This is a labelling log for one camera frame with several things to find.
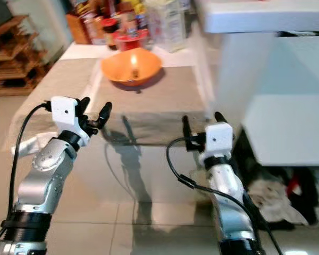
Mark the metal fork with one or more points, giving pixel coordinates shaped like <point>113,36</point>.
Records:
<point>134,74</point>

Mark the orange plastic bowl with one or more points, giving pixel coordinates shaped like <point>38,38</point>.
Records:
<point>119,66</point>

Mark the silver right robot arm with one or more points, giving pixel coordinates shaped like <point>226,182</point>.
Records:
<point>228,196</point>

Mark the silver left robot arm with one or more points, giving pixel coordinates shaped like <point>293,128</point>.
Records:
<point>45,170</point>

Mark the beige woven table mat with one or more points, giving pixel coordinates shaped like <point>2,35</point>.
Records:
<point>159,106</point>

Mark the black and red garment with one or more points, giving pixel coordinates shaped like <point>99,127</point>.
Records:
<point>250,159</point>

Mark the white table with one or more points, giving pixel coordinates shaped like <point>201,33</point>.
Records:
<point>287,127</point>

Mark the brown bread loaf bag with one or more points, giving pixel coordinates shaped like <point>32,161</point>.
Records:
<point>81,31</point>

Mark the red instant noodle cup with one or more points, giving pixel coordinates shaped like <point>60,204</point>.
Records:
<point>130,41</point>

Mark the dark jar with red lid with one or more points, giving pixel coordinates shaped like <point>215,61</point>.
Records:
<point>109,33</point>

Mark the wooden slatted shelf rack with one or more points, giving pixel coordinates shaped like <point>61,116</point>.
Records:
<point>13,53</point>

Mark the white crumpled cloth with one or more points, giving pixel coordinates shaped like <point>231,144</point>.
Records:
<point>271,202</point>

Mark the brown-lidded drink powder bottle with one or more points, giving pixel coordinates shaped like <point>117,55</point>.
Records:
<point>126,18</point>

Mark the red printed cereal bag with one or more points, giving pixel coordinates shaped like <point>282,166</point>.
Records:
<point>85,5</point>

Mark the white cracker package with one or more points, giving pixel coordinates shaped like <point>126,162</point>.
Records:
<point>165,26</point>

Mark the black television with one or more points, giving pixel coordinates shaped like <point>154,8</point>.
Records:
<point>0,13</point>

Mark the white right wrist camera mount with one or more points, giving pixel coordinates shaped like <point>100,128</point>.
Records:
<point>218,138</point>

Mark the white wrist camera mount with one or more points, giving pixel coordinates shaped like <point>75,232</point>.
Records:
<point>218,138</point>
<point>64,112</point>

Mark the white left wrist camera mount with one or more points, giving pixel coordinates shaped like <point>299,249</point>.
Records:
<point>64,112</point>

